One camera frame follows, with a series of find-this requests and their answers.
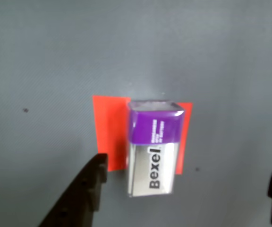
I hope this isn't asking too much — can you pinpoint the small red tape patch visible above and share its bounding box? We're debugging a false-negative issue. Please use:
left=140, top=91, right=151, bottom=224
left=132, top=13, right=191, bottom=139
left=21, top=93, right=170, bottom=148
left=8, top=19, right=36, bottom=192
left=92, top=95, right=193, bottom=175

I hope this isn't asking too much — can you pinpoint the grey rubber mat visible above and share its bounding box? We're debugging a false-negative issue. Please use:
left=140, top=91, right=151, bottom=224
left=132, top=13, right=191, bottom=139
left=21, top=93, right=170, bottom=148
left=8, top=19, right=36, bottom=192
left=0, top=0, right=272, bottom=227

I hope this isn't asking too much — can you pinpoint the silver purple Bexel 9V battery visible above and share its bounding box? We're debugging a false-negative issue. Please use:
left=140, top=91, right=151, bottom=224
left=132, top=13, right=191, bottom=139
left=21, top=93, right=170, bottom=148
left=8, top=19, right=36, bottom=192
left=126, top=100, right=186, bottom=198

